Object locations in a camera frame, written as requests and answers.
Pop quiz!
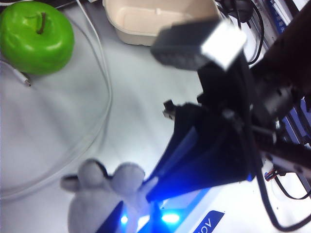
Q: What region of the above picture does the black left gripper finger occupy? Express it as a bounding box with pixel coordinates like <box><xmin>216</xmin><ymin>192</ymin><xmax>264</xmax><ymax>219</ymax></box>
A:
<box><xmin>96</xmin><ymin>178</ymin><xmax>159</xmax><ymax>233</ymax></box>

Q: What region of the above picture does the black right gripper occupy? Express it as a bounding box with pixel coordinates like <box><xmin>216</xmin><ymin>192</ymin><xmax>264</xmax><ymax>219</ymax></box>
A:
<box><xmin>145</xmin><ymin>57</ymin><xmax>259</xmax><ymax>203</ymax></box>

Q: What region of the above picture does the cream rectangular tray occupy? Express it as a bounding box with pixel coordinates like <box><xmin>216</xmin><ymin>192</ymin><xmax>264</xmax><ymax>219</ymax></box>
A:
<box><xmin>102</xmin><ymin>0</ymin><xmax>221</xmax><ymax>47</ymax></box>

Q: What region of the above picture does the white and blue robot base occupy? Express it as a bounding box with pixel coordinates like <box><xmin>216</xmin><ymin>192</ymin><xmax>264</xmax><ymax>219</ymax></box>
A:
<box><xmin>155</xmin><ymin>92</ymin><xmax>311</xmax><ymax>233</ymax></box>

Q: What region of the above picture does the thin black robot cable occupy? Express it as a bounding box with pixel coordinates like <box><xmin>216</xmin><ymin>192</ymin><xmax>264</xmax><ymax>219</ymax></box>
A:
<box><xmin>254</xmin><ymin>169</ymin><xmax>311</xmax><ymax>232</ymax></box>

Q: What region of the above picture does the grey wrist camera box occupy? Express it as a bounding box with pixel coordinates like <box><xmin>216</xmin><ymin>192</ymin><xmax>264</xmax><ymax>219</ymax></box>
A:
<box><xmin>150</xmin><ymin>18</ymin><xmax>247</xmax><ymax>72</ymax></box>

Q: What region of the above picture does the green apple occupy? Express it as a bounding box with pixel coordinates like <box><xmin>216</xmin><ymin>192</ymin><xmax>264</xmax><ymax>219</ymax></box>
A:
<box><xmin>0</xmin><ymin>0</ymin><xmax>75</xmax><ymax>77</ymax></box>

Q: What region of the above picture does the grey plush octopus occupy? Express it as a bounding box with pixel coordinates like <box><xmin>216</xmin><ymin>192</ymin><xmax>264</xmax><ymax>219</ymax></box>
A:
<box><xmin>60</xmin><ymin>158</ymin><xmax>160</xmax><ymax>233</ymax></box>

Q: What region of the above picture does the white usb cable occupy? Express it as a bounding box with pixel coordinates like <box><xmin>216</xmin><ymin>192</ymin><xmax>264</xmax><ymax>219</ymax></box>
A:
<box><xmin>0</xmin><ymin>0</ymin><xmax>114</xmax><ymax>201</ymax></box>

